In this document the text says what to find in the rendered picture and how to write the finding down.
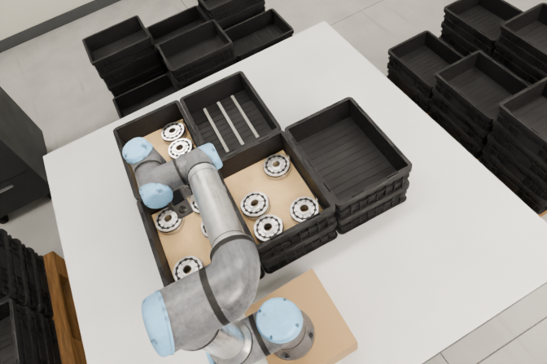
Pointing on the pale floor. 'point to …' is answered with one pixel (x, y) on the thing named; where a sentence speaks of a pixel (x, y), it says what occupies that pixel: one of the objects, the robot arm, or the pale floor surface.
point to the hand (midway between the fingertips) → (194, 209)
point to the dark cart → (19, 159)
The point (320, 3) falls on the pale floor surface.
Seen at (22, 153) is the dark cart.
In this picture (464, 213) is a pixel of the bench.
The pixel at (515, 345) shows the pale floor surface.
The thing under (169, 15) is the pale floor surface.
